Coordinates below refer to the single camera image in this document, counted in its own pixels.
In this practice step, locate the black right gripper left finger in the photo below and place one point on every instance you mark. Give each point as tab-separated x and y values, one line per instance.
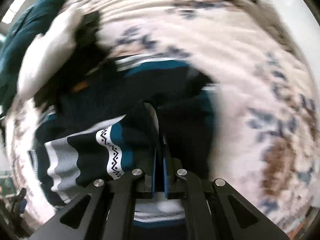
143	142

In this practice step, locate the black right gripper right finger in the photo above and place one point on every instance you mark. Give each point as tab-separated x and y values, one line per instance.
173	185

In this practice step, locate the navy teal patterned sock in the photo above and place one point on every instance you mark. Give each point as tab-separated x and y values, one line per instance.
86	139

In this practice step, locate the black folded garment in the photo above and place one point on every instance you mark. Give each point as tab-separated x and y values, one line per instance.
88	62

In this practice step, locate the white fluffy garment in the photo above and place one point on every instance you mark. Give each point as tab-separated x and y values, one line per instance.
47	53

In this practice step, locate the white floral fleece blanket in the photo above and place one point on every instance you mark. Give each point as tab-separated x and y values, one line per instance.
264	162

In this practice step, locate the dark teal knitted garment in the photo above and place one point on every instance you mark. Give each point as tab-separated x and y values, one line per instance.
35	20

